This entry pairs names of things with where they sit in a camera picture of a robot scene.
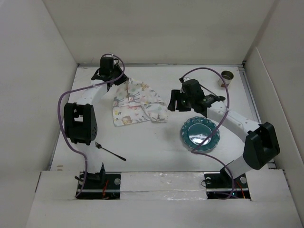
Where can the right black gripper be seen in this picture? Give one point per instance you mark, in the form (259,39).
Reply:
(176,95)

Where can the black metal fork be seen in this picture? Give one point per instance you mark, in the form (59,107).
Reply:
(99,146)

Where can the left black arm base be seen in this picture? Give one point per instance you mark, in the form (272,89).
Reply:
(101,185)

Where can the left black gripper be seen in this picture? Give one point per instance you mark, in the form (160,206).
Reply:
(122,79)

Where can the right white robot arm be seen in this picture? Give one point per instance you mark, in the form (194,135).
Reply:
(260,139)

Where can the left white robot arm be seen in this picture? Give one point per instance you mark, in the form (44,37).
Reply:
(80,124)

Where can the teal ceramic plate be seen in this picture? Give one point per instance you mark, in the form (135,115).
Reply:
(195,130)

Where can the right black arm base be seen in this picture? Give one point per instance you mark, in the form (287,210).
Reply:
(219,186)

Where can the floral animal print napkin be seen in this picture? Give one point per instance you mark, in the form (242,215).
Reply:
(136,102)

